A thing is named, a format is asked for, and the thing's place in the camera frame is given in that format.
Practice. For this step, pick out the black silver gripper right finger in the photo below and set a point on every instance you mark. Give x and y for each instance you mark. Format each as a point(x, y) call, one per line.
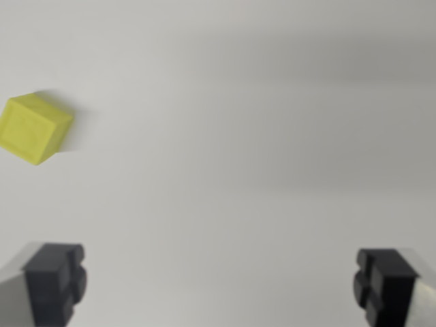
point(391, 289)

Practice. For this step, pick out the black silver gripper left finger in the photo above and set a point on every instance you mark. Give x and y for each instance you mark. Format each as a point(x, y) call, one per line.
point(47, 286)

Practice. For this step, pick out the yellow cube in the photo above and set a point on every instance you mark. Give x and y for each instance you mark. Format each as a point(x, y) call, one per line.
point(32, 129)

